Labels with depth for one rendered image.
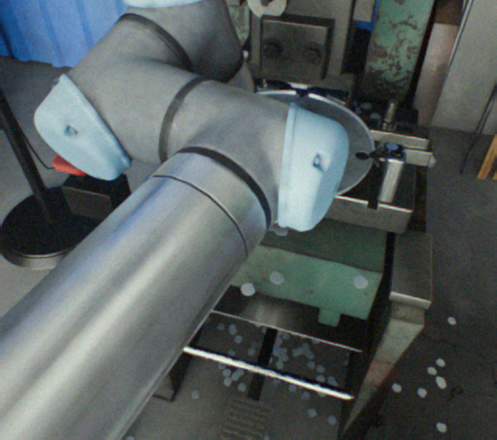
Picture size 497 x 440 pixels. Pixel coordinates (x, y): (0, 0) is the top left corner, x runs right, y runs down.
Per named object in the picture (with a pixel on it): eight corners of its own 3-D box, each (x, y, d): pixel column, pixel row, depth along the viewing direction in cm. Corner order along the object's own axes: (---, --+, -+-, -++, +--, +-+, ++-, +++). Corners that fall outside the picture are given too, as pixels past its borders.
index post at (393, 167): (392, 203, 74) (407, 158, 68) (374, 199, 75) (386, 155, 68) (393, 191, 76) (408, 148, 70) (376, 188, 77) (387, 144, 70)
